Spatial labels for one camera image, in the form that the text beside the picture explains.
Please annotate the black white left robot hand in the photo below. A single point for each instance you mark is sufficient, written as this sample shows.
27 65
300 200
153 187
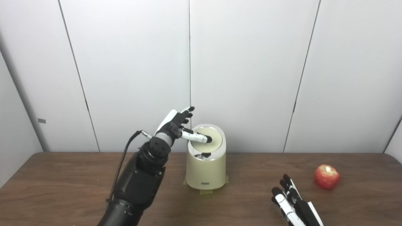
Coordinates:
174 124

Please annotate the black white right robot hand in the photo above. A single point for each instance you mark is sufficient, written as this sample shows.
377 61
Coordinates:
303 213

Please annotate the round cream bin lid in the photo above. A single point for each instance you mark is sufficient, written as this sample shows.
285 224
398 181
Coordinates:
213 133

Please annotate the red apple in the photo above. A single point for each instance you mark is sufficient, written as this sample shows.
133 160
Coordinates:
326 178

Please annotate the cream-colored bin body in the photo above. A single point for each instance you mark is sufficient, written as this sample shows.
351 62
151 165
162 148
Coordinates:
205 171

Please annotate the grey wall sticker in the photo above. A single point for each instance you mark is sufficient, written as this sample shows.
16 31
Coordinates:
42 121

